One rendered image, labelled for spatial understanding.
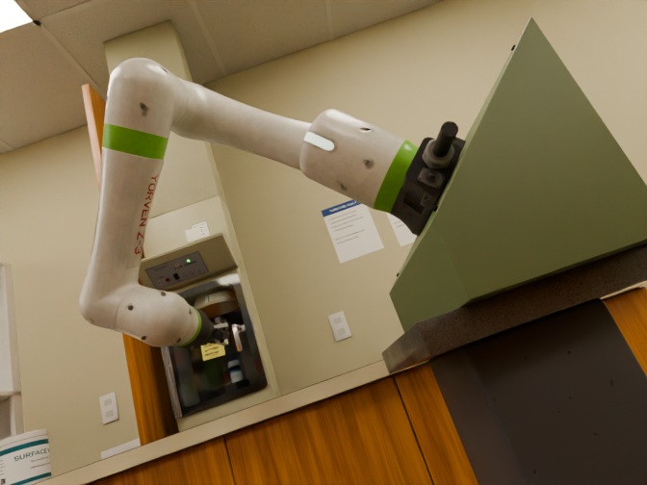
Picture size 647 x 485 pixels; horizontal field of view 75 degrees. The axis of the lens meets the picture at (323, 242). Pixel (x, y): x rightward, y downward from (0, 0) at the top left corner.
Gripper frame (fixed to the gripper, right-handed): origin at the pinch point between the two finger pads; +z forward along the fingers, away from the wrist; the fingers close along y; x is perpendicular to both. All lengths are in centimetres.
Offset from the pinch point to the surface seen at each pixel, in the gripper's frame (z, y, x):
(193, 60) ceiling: 48, -3, -151
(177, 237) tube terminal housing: 23, 14, -46
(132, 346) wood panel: 14.2, 32.5, -9.8
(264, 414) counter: -6.3, -8.2, 22.7
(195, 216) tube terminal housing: 23, 6, -52
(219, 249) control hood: 15.3, -1.4, -32.5
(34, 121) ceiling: 51, 85, -150
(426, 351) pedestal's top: -66, -42, 23
